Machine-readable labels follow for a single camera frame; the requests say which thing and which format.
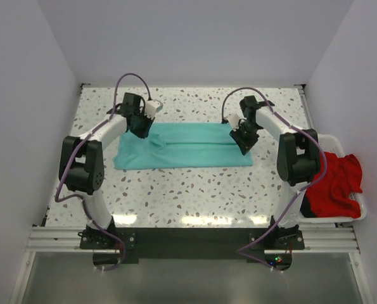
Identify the purple cable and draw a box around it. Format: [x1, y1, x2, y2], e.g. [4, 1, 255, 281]
[54, 72, 152, 272]
[220, 87, 326, 270]

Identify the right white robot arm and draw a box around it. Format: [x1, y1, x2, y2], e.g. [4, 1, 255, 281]
[222, 96, 327, 251]

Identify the red t shirt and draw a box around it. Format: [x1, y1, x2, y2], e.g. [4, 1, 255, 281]
[305, 152, 362, 219]

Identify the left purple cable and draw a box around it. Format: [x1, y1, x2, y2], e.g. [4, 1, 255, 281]
[54, 72, 152, 272]

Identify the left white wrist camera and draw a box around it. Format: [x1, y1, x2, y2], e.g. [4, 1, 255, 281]
[144, 99, 163, 117]

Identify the black t shirt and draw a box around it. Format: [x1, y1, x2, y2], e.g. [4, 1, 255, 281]
[300, 196, 316, 218]

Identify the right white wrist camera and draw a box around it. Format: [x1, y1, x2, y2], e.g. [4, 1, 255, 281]
[226, 114, 241, 131]

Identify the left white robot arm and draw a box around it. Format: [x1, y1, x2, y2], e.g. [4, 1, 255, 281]
[54, 92, 163, 248]

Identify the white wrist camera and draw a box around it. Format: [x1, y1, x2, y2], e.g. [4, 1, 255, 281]
[226, 114, 241, 131]
[144, 99, 163, 117]

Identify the white plastic laundry basket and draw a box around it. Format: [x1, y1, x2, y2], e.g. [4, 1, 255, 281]
[300, 134, 367, 225]

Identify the aluminium rail frame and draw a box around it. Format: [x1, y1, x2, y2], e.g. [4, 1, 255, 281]
[26, 225, 360, 253]

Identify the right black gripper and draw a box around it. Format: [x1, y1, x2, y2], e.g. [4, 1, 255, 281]
[230, 122, 261, 155]

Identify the teal t shirt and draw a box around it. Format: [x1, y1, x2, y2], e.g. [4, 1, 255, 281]
[113, 122, 253, 170]

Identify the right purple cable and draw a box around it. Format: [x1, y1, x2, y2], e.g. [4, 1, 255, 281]
[220, 87, 326, 270]

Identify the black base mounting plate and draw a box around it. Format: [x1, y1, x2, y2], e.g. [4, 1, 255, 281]
[78, 226, 305, 270]

